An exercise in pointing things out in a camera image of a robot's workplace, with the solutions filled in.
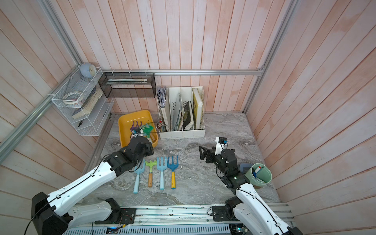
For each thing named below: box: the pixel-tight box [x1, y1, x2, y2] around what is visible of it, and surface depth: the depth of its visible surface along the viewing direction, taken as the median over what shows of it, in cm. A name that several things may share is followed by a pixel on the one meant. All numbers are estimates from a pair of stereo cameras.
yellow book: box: [191, 87, 203, 130], surface depth 97 cm
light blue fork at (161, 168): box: [156, 156, 168, 190], surface depth 92 cm
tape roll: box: [62, 91, 84, 105], surface depth 75 cm
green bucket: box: [244, 163, 273, 188], surface depth 78 cm
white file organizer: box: [156, 86, 206, 140], surface depth 103 cm
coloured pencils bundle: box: [155, 120, 167, 133], surface depth 92 cm
